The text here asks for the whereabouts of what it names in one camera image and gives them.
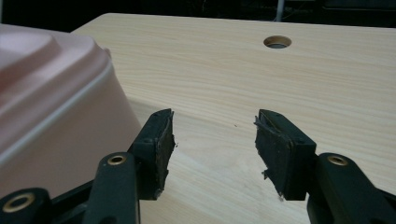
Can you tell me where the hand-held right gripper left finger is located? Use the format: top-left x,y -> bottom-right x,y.
128,108 -> 177,201

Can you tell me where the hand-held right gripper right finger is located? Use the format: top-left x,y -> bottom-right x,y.
254,108 -> 318,202

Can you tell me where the pink plastic storage box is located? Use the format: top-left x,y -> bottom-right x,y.
0,22 -> 143,199

